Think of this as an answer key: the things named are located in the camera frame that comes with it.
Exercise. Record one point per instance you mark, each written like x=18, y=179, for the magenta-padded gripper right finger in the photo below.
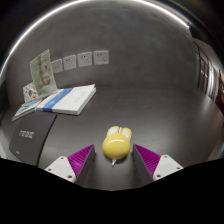
x=156, y=164

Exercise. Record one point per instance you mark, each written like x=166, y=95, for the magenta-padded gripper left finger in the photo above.
x=71, y=164

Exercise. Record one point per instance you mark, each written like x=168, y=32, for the yellow computer mouse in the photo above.
x=115, y=145

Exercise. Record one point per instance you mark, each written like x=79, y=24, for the black mouse pad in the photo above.
x=30, y=137

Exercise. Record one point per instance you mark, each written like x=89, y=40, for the white book with blue stripe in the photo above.
x=71, y=100

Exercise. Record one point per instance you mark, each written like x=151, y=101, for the small colourful printed card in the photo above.
x=29, y=92

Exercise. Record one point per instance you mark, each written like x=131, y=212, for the dark framed glass partition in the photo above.
x=205, y=71

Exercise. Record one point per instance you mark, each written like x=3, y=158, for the long ceiling light strip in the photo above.
x=50, y=16

